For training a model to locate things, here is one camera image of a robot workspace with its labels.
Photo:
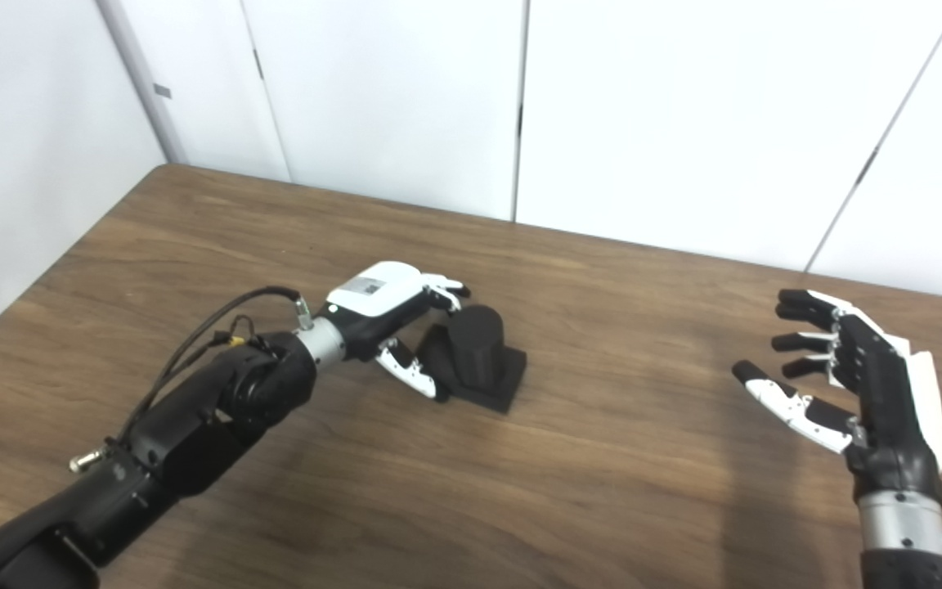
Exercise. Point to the grey wall corner post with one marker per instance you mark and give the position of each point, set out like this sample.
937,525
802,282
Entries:
144,90

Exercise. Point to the white and black left hand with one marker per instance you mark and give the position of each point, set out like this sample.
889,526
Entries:
377,298

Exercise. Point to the white and black right hand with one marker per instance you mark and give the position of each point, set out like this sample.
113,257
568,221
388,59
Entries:
888,409

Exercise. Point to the small grey wall label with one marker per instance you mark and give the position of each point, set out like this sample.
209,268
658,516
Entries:
162,91

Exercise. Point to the white square piece with hole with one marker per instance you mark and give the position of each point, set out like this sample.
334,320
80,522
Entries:
908,345

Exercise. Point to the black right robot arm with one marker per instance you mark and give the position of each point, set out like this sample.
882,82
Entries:
904,532

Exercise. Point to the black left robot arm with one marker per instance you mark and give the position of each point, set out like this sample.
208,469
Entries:
193,433

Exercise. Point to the black peg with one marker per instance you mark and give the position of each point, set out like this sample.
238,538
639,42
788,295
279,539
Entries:
475,343

